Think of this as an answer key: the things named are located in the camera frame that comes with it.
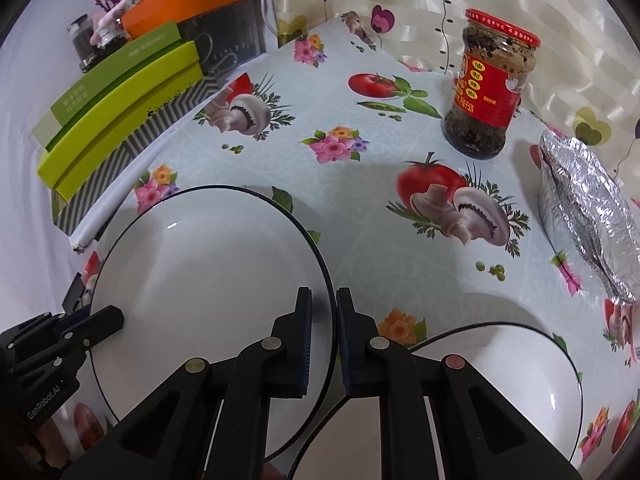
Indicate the aluminium foil container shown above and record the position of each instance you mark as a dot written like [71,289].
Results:
[587,220]

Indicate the green box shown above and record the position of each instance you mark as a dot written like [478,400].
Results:
[91,119]

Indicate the red-lidded sauce jar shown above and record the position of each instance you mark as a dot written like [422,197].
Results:
[497,59]

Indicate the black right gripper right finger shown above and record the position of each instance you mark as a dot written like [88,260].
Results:
[380,359]

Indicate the white ribbed black-rimmed bowl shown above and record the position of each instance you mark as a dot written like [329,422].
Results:
[525,365]

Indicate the floral vegetable tablecloth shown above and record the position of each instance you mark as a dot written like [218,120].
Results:
[427,239]

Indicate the black patterned box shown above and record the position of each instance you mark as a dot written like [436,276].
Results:
[225,39]

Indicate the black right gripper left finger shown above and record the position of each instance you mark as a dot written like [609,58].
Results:
[209,420]

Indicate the white black-rimmed plate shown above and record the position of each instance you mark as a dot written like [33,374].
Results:
[203,274]

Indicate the dark spice jar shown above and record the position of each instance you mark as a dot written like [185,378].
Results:
[80,32]

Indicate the heart patterned curtain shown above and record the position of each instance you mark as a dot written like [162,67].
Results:
[586,80]

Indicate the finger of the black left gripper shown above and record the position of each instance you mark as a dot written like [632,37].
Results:
[96,327]
[73,297]

